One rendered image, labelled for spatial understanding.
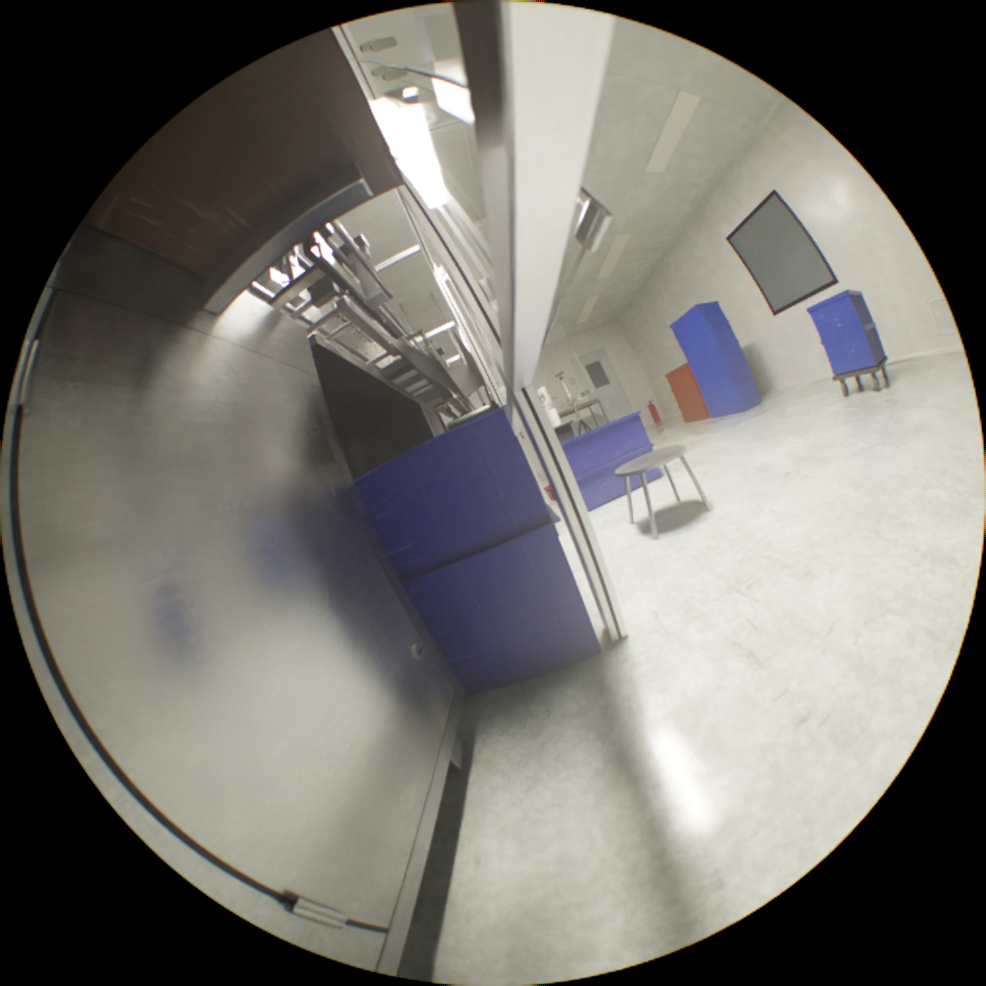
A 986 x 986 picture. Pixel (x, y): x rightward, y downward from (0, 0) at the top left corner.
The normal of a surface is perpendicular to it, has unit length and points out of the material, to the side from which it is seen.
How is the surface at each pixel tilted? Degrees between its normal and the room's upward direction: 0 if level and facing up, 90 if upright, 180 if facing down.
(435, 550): 90
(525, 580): 90
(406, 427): 90
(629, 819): 0
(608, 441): 90
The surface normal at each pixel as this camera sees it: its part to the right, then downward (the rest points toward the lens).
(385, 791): 0.91, -0.40
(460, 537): -0.06, 0.10
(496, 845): -0.40, -0.91
